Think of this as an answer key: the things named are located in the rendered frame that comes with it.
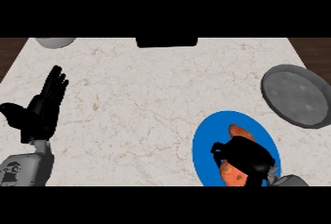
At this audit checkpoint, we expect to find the blue plate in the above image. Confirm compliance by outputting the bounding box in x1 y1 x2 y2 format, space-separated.
190 110 283 187

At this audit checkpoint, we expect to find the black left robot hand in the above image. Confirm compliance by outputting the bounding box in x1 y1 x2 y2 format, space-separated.
0 65 69 144

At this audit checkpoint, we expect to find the grey pan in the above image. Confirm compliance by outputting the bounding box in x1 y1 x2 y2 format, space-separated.
260 64 331 130

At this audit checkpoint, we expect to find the grey bowl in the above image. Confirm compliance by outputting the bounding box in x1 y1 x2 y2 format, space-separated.
34 38 78 50

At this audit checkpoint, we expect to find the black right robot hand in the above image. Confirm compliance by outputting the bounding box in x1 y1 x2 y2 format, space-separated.
210 136 276 187

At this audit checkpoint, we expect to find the orange squash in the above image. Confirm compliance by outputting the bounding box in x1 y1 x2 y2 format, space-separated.
218 124 257 187

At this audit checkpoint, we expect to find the black appliance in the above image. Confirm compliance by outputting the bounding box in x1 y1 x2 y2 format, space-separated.
134 38 199 49

